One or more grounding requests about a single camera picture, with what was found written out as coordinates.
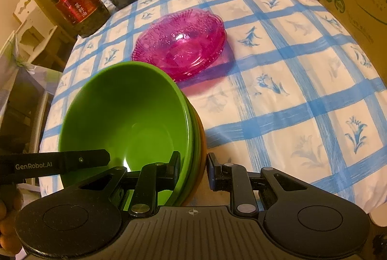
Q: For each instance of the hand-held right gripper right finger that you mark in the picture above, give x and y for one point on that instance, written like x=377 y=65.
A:
x=210 y=174

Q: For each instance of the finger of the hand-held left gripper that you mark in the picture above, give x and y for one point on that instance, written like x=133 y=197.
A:
x=84 y=159

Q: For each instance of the blue checked tablecloth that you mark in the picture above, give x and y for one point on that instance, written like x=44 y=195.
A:
x=272 y=97

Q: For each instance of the white chair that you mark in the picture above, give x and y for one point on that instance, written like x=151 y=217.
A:
x=33 y=27

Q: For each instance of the pink transparent plastic bowl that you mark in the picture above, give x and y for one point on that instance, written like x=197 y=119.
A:
x=178 y=36

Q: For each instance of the oil bottle with red label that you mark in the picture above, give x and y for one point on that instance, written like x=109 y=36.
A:
x=78 y=6

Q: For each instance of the person's left hand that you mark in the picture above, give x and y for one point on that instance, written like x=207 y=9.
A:
x=9 y=211

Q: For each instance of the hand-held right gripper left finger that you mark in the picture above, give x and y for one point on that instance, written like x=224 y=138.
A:
x=176 y=171

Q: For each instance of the pink plastic plate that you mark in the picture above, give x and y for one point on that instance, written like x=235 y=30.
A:
x=196 y=71

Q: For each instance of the green bowl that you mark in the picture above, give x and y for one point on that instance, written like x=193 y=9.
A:
x=121 y=109
x=196 y=139

